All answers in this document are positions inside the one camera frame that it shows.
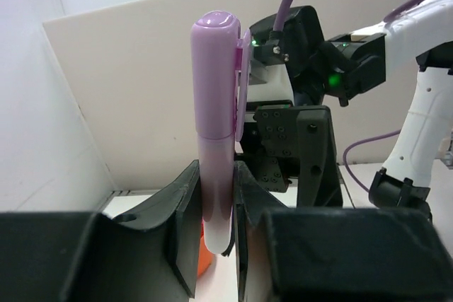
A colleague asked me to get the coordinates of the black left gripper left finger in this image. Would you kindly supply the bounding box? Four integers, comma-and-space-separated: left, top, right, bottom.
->
1, 161, 201, 301

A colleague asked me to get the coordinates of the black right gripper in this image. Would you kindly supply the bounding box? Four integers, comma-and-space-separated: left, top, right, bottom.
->
236, 104, 343, 207

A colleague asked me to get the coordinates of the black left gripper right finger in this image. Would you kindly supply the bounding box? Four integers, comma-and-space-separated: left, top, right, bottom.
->
234, 161, 452, 301

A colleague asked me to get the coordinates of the purple correction tape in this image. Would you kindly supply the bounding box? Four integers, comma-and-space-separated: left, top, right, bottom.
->
190, 11, 252, 254

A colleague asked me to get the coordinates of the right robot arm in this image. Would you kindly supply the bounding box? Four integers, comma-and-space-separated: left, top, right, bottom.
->
236, 0, 452, 217

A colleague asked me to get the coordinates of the orange round organizer container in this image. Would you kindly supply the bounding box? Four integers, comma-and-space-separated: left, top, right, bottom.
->
197, 223, 214, 278

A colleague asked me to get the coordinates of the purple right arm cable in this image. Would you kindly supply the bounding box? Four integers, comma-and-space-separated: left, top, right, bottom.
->
269, 0, 453, 197

